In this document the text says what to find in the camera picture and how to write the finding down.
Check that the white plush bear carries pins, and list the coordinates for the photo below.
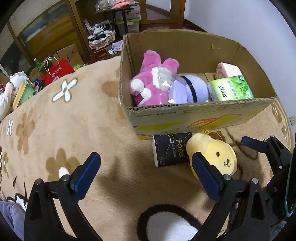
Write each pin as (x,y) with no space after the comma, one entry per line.
(11,88)

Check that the person's grey trouser leg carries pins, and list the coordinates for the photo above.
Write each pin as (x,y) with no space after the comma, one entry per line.
(14,216)

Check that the pink cloth on table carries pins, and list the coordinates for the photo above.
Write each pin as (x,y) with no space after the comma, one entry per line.
(117,4)

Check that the white tissue roll pack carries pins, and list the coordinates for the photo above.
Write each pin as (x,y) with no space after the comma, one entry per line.
(224,70)

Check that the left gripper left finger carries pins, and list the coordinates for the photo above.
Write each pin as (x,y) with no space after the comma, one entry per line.
(42,221)

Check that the green yellow lidded container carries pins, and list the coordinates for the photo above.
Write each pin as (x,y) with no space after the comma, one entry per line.
(25,91)

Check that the white plastic storage bin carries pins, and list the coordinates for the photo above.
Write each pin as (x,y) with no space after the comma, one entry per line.
(132,16)

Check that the red paper shopping bag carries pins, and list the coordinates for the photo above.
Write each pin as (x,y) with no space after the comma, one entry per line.
(56,69)

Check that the open cardboard box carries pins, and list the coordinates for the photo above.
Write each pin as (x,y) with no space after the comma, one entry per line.
(198,53)

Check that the wicker basket of socks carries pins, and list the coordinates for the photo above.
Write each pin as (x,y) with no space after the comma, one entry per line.
(100,35)

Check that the pink plush toy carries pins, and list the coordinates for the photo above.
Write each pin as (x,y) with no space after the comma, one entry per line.
(152,84)

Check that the small dark side table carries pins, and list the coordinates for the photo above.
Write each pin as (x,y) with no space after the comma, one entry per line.
(106,6)

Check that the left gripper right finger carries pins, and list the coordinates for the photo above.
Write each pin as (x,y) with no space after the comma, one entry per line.
(240,212)

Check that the black face tissue pack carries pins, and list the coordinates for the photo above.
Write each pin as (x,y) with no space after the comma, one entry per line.
(170,149)

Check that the large wooden wardrobe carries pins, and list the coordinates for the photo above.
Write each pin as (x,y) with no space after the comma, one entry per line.
(38,29)

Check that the wooden door with glass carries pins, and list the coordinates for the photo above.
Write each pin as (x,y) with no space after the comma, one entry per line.
(158,12)

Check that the beige patterned plush blanket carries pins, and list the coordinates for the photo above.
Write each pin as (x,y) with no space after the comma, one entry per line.
(130,198)

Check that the lavender round plush toy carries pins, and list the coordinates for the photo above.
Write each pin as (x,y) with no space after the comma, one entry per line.
(188,89)

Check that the brown cardboard box on floor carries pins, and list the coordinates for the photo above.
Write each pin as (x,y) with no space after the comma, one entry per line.
(70,53)

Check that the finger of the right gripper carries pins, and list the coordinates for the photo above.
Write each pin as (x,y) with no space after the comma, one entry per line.
(255,144)

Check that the green tissue pack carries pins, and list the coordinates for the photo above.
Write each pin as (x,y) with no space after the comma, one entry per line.
(230,88)

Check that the yellow dog plush toy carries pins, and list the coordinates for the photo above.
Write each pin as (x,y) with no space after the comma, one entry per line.
(216,152)

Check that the green plastic bottle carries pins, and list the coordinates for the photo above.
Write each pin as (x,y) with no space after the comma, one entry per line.
(38,64)

